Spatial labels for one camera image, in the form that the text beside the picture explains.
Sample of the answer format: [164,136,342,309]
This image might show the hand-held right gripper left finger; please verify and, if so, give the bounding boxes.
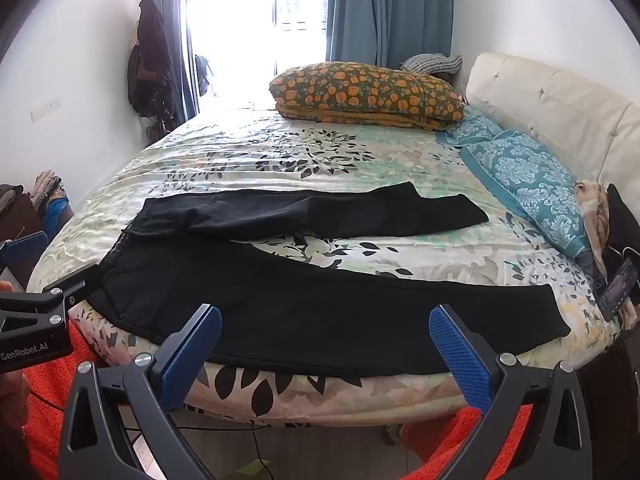
[59,303,222,480]

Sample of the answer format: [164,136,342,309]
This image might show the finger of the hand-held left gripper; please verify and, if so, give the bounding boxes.
[42,264,104,311]
[0,231,49,273]

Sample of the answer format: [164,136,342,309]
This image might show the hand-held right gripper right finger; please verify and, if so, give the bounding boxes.
[429,304,593,480]

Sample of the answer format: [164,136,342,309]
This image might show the black pants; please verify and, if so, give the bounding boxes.
[87,182,572,378]

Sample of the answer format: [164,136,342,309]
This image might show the pile of clothes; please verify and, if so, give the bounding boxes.
[32,171,76,236]

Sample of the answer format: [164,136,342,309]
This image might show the orange fleece garment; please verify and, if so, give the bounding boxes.
[22,317,533,480]

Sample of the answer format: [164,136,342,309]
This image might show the black smartphone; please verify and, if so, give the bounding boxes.
[597,255,640,318]

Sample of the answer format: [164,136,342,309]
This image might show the large teal patterned pillow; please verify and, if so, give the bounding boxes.
[460,130,593,261]

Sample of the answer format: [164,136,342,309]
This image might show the beige scarf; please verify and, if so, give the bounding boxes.
[574,180,608,261]

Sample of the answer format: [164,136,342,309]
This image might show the black garment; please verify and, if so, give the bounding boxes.
[600,183,640,306]

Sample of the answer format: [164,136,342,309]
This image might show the floral bed sheet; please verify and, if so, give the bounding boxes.
[27,105,621,428]

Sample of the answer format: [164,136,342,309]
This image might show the small teal patterned pillow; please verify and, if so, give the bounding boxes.
[435,105,501,146]

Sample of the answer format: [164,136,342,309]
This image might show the dark hanging coats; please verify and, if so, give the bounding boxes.
[126,0,177,133]

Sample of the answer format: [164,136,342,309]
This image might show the dark backpack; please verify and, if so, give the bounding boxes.
[195,54,216,96]

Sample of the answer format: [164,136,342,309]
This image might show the cream padded headboard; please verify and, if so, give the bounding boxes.
[465,51,640,196]

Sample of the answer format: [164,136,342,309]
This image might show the narrow blue curtain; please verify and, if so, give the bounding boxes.
[150,0,201,128]

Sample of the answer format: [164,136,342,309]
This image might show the orange floral folded quilt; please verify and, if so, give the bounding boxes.
[269,61,466,132]

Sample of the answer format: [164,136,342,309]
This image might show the glass balcony door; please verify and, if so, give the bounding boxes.
[185,0,333,121]

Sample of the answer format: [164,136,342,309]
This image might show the checked grey cloth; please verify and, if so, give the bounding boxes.
[400,52,463,78]

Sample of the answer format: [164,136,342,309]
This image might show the wide blue curtain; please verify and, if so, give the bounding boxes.
[326,0,456,68]

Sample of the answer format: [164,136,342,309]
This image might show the black cable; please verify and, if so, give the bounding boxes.
[175,422,271,480]

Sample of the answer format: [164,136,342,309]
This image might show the white wall switch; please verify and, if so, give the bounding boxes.
[31,100,62,121]

